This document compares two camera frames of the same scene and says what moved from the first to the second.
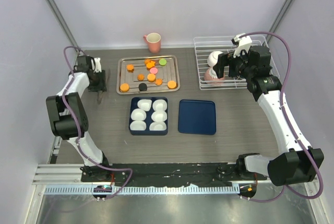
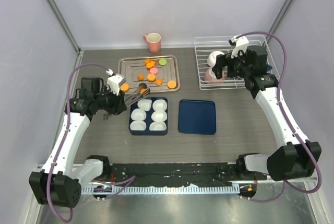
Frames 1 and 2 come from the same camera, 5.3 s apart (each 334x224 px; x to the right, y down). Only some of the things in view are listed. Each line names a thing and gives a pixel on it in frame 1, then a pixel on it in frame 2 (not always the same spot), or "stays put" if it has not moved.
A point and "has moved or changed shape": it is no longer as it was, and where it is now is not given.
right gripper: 223,60 stays put
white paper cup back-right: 159,105 stays put
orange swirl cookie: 140,77 stays put
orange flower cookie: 130,68 -> 142,91
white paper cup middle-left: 138,114 stays put
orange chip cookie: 158,81 stays put
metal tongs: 99,93 has moved or changed shape
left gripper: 102,85 -> 118,106
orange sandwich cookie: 151,77 stays put
